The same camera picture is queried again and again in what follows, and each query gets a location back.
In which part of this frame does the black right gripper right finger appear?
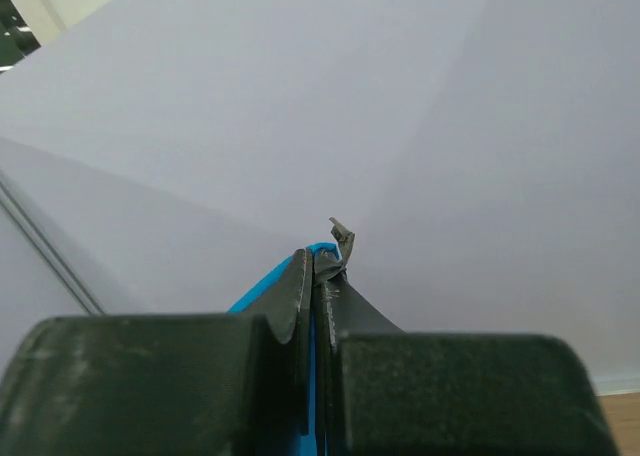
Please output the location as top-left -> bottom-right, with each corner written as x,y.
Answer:
312,222 -> 618,455

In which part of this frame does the blue t shirt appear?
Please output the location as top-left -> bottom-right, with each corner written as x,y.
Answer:
230,242 -> 340,455

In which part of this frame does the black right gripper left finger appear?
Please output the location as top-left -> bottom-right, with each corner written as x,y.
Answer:
0,247 -> 314,456

